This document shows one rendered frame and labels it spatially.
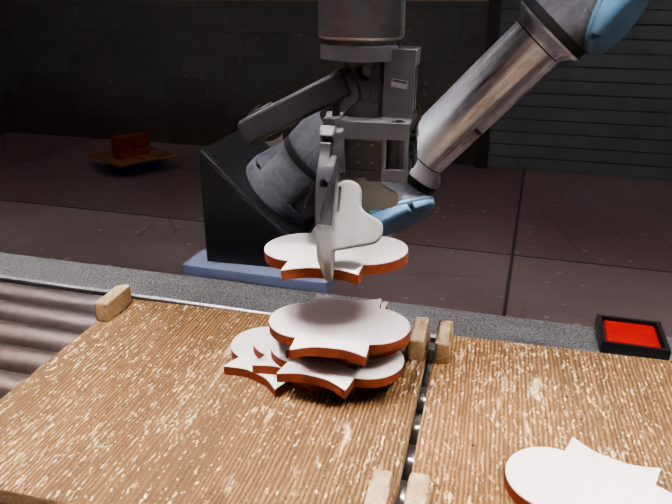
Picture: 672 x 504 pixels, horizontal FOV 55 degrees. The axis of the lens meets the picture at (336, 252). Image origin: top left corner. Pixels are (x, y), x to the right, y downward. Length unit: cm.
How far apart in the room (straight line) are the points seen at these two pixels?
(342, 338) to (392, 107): 23
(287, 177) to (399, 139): 57
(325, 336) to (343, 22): 29
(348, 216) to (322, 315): 14
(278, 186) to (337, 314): 48
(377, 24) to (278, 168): 60
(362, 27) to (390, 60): 4
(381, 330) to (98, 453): 29
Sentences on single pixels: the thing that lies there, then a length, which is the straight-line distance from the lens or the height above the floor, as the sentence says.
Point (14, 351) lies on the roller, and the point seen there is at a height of 92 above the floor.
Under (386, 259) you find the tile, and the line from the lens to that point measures 61.
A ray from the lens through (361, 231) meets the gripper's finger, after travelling 57.
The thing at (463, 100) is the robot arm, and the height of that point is 117.
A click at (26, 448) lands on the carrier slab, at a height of 94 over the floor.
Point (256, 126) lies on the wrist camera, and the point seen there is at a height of 120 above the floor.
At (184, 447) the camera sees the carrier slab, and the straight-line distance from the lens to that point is 63.
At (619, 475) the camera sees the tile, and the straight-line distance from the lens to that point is 61.
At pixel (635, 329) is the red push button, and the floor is 93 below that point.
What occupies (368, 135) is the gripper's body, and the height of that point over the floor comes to 120.
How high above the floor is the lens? 132
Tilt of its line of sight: 22 degrees down
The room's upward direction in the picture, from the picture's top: straight up
